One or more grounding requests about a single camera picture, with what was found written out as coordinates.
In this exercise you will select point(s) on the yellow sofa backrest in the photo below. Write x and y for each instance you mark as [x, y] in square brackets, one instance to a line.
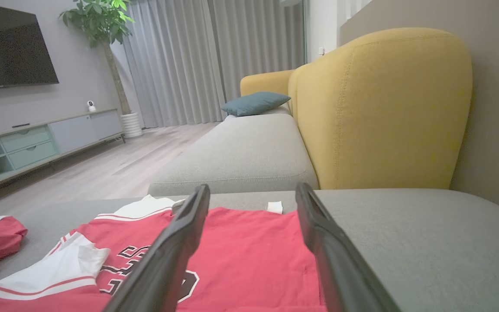
[383, 112]

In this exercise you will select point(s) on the teal throw pillow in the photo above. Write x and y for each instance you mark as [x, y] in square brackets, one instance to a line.
[254, 103]

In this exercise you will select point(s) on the white ribbed plant pot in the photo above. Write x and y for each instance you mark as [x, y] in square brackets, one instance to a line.
[131, 125]

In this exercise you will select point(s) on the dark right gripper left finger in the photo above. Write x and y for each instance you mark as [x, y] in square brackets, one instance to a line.
[163, 268]

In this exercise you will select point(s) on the small white security camera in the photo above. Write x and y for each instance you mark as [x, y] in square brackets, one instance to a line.
[91, 106]

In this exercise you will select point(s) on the grey pleated curtain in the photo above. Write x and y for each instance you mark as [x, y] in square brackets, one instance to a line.
[189, 60]

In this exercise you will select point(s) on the yellow sofa armrest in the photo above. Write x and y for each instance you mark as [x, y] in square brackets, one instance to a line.
[267, 82]

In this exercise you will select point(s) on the grey green TV cabinet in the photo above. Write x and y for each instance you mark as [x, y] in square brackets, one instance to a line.
[72, 132]

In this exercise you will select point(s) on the yellow grey sofa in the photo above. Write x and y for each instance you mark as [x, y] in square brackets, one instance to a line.
[427, 251]

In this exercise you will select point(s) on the red white basketball jersey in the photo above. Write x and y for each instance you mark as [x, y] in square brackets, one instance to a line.
[249, 260]

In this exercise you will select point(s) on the grey sofa back cushion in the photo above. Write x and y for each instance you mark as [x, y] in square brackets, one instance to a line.
[241, 151]

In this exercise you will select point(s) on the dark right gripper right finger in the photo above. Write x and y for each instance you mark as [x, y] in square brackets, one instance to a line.
[340, 268]

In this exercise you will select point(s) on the green indoor tree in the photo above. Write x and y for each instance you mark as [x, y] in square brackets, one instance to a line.
[102, 21]

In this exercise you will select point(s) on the black flat television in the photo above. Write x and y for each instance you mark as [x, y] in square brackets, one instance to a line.
[7, 47]

